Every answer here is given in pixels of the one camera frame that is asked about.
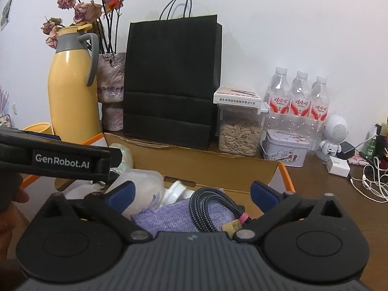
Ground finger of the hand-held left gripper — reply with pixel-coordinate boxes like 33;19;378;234
18;129;62;142
91;147;122;187

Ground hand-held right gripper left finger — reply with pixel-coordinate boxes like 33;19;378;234
42;181;152;244

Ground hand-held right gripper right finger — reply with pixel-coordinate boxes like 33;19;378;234
234;181;350;244

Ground purple burlap pouch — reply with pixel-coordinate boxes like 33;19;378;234
131;188;243;234

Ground braided charging cable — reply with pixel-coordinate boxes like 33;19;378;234
188;186;253;234

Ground white bottle cap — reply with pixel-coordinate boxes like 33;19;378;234
165;180;195;205

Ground red cardboard box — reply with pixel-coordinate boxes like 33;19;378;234
23;131;296;228

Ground person's left hand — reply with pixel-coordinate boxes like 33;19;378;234
0;189;30;268

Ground green iridescent plastic bag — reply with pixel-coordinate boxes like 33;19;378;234
108;143;135;171

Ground yellow mug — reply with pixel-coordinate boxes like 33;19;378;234
23;122;55;136

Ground translucent plastic container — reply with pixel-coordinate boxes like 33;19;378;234
112;170;167;219

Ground yellow thermos jug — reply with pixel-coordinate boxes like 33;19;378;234
48;24;102;145

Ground printed metal tin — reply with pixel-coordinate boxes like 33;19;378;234
260;129;310;168

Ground pink fuzzy vase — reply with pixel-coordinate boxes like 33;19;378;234
97;52;127;133

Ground clear seed container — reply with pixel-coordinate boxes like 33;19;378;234
217;103;270;157

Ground white power adapter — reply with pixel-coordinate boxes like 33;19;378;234
326;156;351;177

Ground black paper bag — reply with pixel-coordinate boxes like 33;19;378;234
122;0;223;151

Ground black power adapter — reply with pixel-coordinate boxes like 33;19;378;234
338;141;357;160

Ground white robot speaker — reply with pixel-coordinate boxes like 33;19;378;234
316;114;349;161

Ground red label water bottle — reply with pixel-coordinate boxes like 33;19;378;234
266;67;291;131
309;76;331;137
288;71;312;134

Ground white printed small box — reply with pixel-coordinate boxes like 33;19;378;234
213;85;263;112

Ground pink patterned pouch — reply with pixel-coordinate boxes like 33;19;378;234
348;154;374;166

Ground dark green labelled bottle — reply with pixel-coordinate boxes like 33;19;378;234
366;123;383;159

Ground dried rose bouquet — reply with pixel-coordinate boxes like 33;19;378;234
41;0;125;56

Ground white earphone cable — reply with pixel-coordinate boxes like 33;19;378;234
348;164;388;202

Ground wall picture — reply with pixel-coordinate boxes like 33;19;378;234
0;0;16;31

